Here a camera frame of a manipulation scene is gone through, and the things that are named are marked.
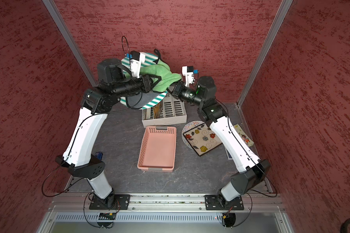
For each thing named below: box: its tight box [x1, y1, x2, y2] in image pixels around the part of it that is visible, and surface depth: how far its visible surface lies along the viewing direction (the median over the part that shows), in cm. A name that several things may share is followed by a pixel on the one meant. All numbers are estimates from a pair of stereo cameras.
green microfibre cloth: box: [140, 59, 182, 93], surface depth 58 cm
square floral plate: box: [182, 122, 223, 157], surface depth 99 cm
